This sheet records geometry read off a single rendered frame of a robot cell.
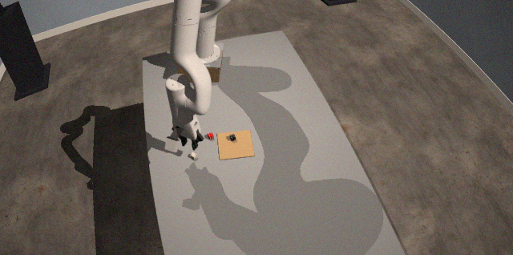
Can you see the tan mat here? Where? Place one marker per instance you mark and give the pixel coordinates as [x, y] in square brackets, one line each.
[239, 148]

